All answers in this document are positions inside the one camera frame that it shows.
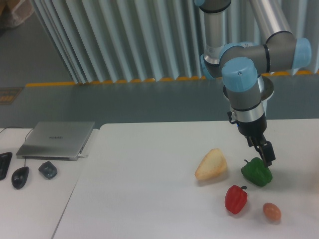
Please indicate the white usb plug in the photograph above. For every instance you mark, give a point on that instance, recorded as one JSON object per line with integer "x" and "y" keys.
{"x": 82, "y": 156}

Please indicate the green bell pepper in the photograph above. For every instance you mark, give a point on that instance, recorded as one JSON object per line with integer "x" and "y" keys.
{"x": 256, "y": 172}

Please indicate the cardboard box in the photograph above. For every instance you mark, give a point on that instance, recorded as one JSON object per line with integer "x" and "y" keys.
{"x": 14, "y": 12}

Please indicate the red bell pepper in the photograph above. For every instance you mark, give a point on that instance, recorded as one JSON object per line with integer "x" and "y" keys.
{"x": 235, "y": 199}

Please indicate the black computer mouse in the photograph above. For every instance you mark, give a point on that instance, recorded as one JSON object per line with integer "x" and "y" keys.
{"x": 19, "y": 177}

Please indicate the silver closed laptop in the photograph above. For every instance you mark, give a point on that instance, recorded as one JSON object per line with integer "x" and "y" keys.
{"x": 63, "y": 140}

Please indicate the corrugated metal partition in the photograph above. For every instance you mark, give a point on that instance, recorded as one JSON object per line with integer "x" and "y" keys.
{"x": 113, "y": 40}

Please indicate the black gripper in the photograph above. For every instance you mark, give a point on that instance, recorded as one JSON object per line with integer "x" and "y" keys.
{"x": 256, "y": 129}

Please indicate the black keyboard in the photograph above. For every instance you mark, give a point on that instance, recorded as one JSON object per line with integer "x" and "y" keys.
{"x": 5, "y": 159}

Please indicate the dark grey small device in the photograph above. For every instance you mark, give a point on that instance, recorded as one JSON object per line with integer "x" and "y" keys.
{"x": 48, "y": 170}

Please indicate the triangular bread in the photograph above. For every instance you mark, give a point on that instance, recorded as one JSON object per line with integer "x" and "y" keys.
{"x": 212, "y": 165}

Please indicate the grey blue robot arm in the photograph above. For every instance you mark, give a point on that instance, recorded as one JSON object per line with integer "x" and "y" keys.
{"x": 241, "y": 66}

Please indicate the brown egg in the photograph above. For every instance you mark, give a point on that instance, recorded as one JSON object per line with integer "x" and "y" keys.
{"x": 272, "y": 212}

